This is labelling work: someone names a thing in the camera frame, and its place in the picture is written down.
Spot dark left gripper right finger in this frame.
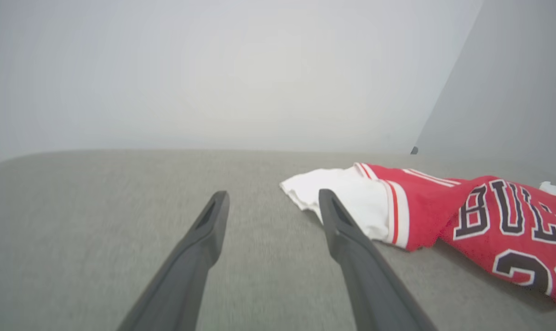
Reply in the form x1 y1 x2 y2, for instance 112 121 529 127
318 188 438 331

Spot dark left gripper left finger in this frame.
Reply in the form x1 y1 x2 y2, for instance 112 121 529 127
117 190 230 331

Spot red Bulls jersey with white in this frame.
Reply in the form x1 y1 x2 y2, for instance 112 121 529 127
280 162 556 313

